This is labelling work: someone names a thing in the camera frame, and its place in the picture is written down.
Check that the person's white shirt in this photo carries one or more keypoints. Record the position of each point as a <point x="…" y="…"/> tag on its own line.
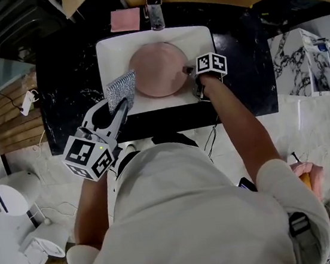
<point x="188" y="216"/>

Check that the white power strip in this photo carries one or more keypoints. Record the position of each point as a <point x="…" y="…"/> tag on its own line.
<point x="27" y="102"/>

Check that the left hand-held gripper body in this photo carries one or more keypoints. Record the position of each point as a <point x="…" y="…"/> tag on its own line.
<point x="85" y="157"/>

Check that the cardboard sheet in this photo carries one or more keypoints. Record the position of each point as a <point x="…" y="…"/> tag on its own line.
<point x="75" y="1"/>

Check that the chrome faucet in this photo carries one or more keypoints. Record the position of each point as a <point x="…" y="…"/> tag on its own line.
<point x="155" y="15"/>

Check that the white marble pattern cabinet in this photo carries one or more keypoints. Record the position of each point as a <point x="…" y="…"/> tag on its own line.
<point x="294" y="60"/>

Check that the person's left forearm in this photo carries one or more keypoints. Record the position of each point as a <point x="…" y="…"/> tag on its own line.
<point x="91" y="213"/>

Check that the white rectangular sink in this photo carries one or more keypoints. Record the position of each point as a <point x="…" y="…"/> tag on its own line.
<point x="107" y="60"/>

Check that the pink chair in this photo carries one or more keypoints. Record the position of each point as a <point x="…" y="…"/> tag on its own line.
<point x="313" y="169"/>

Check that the person's white left shoe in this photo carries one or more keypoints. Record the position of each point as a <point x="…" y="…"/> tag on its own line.
<point x="131" y="148"/>

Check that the person's right forearm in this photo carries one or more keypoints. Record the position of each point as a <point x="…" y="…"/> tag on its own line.
<point x="243" y="130"/>

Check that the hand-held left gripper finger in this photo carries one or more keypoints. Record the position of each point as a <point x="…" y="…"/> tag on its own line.
<point x="103" y="118"/>
<point x="120" y="117"/>

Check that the black drawer cabinet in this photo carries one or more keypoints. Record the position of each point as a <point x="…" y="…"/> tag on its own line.
<point x="12" y="24"/>

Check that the silver scrubbing cloth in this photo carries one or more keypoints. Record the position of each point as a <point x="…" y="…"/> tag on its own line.
<point x="120" y="89"/>

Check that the pink cloth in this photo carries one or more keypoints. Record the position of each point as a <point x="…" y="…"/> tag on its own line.
<point x="124" y="20"/>

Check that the white plastic appliance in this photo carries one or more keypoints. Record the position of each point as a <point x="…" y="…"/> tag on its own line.
<point x="46" y="240"/>

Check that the black marble counter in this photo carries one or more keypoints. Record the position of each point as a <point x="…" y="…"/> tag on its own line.
<point x="68" y="80"/>

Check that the white cylindrical device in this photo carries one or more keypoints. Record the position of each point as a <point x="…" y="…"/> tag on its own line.
<point x="13" y="193"/>

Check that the yellow cushion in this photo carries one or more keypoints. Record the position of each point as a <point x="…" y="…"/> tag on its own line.
<point x="305" y="179"/>

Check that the wooden step platform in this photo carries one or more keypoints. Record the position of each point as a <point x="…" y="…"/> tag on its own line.
<point x="14" y="133"/>

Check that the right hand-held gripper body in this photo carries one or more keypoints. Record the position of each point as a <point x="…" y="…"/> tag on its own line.
<point x="211" y="63"/>

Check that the large pink plate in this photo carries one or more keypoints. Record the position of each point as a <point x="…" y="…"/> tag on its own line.
<point x="156" y="69"/>

